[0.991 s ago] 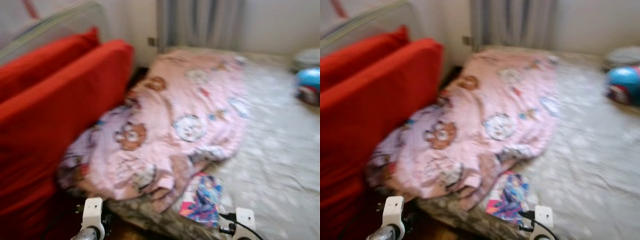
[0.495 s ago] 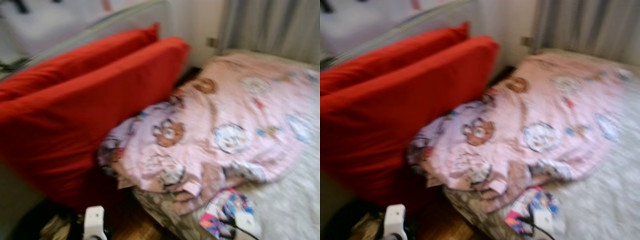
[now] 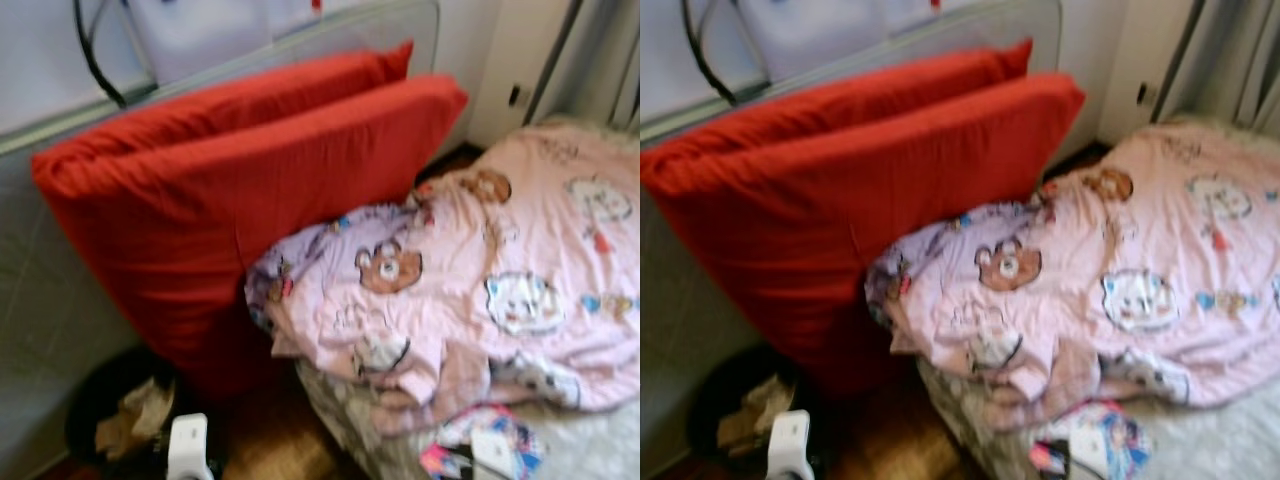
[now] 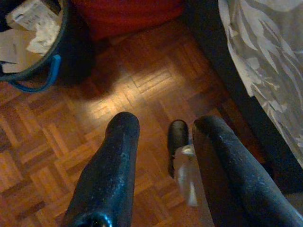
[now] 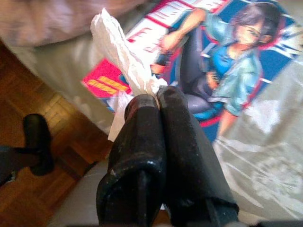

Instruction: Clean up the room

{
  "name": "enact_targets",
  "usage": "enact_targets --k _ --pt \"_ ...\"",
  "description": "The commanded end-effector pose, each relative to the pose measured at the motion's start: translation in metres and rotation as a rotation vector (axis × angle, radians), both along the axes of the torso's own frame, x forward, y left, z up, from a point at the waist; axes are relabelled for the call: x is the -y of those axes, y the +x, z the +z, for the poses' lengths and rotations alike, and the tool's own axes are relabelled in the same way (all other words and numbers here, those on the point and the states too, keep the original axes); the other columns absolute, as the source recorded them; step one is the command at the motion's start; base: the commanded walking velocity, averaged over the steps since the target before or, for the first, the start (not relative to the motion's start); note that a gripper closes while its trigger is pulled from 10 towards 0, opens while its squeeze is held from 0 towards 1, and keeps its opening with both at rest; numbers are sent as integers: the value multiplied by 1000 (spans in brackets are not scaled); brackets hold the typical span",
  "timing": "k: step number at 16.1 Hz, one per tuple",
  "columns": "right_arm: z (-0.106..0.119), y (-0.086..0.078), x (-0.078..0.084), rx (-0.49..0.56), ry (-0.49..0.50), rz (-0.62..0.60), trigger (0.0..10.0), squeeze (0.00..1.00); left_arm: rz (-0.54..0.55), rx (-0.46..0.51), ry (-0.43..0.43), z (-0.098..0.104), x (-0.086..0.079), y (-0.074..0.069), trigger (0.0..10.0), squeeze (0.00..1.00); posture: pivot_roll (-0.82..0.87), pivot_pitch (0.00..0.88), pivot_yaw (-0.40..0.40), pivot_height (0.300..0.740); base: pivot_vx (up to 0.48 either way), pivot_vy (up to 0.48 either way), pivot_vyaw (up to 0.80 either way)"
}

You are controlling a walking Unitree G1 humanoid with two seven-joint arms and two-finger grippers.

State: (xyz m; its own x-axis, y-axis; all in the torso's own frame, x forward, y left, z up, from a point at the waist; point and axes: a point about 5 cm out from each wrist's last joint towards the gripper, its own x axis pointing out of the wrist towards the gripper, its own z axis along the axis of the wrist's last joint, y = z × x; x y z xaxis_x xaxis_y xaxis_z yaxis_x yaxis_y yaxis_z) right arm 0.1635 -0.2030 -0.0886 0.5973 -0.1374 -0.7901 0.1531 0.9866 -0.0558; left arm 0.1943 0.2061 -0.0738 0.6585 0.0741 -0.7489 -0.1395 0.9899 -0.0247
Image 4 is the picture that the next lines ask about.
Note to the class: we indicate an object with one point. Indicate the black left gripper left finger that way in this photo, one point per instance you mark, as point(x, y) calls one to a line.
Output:
point(111, 170)

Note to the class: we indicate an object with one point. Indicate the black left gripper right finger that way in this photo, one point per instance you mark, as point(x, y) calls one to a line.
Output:
point(232, 179)

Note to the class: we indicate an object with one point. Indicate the bed with grey floral sheet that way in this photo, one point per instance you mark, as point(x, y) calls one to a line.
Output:
point(267, 59)

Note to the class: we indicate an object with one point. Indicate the black waste bin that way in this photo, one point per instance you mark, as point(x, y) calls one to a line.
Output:
point(73, 42)

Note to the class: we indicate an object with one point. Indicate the crumpled white paper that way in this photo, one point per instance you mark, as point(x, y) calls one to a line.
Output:
point(43, 35)

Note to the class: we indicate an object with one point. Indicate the red covered mattress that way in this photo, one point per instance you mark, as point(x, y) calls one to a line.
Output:
point(127, 16)

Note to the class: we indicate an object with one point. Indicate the brown paper sheet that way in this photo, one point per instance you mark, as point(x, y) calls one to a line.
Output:
point(14, 49)

